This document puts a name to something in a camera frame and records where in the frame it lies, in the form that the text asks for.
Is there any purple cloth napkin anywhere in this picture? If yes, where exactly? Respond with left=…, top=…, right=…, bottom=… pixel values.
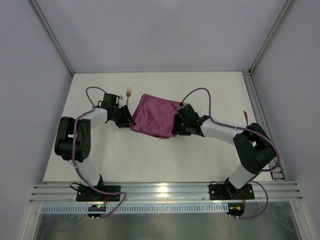
left=130, top=94, right=180, bottom=139

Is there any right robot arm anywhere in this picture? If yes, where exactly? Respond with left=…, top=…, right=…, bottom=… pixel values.
left=172, top=103, right=277, bottom=201

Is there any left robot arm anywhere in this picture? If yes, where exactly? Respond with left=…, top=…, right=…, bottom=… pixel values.
left=54, top=93, right=135, bottom=194

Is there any left controller board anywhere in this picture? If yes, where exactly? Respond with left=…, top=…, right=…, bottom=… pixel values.
left=87, top=204, right=106, bottom=219

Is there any controller board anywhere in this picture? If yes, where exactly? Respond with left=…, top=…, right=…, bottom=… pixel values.
left=226, top=202, right=245, bottom=218
left=87, top=204, right=106, bottom=219

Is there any right controller board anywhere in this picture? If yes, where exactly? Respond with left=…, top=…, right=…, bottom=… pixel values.
left=226, top=202, right=245, bottom=218

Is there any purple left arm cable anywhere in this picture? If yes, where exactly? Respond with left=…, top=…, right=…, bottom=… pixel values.
left=69, top=86, right=127, bottom=221

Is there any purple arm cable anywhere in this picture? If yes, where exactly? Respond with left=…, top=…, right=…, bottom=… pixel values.
left=179, top=87, right=281, bottom=221
left=69, top=86, right=127, bottom=221

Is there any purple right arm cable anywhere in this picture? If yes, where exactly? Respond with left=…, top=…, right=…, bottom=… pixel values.
left=179, top=87, right=281, bottom=221

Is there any aluminium front rail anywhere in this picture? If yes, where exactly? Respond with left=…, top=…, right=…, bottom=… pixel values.
left=29, top=181, right=303, bottom=204

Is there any aluminium rail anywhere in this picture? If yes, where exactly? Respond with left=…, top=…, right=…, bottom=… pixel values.
left=242, top=69, right=287, bottom=181
left=29, top=181, right=303, bottom=204

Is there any aluminium right side rail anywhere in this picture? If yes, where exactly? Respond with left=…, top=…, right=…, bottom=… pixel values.
left=242, top=69, right=287, bottom=181

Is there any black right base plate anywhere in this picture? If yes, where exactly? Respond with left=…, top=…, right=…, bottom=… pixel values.
left=208, top=181, right=255, bottom=201

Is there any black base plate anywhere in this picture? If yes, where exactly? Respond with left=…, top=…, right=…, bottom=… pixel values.
left=208, top=181, right=255, bottom=201
left=76, top=185, right=121, bottom=202

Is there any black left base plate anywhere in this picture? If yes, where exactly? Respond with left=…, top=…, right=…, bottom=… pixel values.
left=76, top=185, right=121, bottom=202

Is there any slotted grey cable duct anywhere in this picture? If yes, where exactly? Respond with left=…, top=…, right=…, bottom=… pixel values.
left=40, top=202, right=228, bottom=214

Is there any left corner frame post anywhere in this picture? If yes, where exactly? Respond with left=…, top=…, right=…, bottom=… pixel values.
left=27, top=0, right=75, bottom=77

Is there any corner frame post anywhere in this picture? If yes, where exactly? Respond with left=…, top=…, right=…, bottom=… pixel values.
left=248, top=0, right=296, bottom=75
left=27, top=0, right=75, bottom=77

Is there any right corner frame post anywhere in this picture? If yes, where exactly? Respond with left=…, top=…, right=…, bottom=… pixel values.
left=248, top=0, right=296, bottom=75

